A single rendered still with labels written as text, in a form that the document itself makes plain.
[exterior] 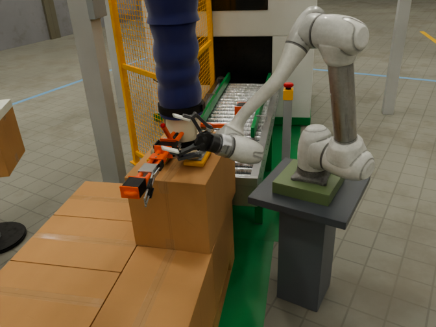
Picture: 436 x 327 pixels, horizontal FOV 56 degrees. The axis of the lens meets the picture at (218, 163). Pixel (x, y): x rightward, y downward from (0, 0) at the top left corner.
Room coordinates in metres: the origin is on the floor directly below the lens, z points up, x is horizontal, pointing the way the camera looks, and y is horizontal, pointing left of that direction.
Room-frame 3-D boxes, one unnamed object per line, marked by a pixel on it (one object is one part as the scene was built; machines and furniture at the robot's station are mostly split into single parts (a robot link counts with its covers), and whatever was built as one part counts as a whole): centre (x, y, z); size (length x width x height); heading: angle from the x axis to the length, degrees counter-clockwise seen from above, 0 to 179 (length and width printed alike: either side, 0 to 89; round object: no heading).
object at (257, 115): (3.72, -0.49, 0.60); 1.60 x 0.11 x 0.09; 168
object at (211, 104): (3.83, 0.03, 0.60); 1.60 x 0.11 x 0.09; 168
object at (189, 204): (1.92, 0.17, 0.74); 0.60 x 0.40 x 0.40; 164
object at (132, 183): (1.35, 0.33, 1.08); 0.08 x 0.07 x 0.05; 165
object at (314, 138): (1.84, -0.49, 0.98); 0.18 x 0.16 x 0.22; 37
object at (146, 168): (1.48, 0.29, 1.08); 0.07 x 0.07 x 0.04; 75
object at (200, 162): (1.91, 0.08, 0.98); 0.34 x 0.10 x 0.05; 165
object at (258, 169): (3.36, -0.47, 0.50); 2.31 x 0.05 x 0.19; 168
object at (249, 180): (2.28, 0.10, 0.58); 0.70 x 0.03 x 0.06; 78
